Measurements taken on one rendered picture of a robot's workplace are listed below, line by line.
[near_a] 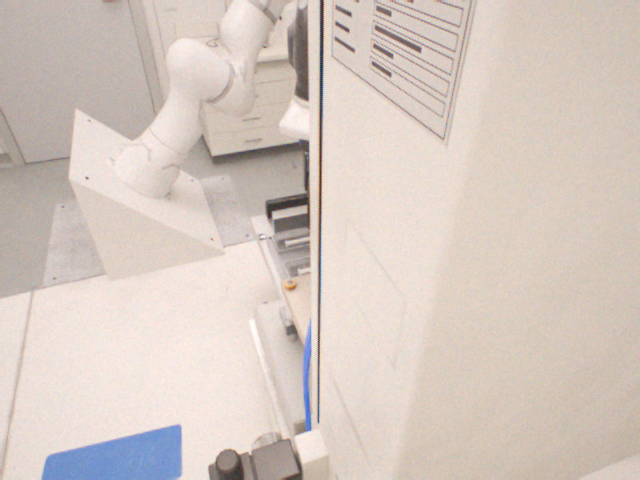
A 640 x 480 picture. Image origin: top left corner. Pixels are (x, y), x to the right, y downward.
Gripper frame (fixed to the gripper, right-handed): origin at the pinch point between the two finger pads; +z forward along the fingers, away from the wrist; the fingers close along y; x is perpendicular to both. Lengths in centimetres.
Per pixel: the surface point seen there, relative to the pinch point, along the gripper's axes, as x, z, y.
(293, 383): 14.8, 2.7, -30.4
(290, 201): 2.2, 2.6, 13.1
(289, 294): 13.2, -8.3, -24.4
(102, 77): 61, 51, 275
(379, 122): 16, -44, -51
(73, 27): 69, 18, 275
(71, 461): 52, 28, -16
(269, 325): 15.3, 2.8, -19.3
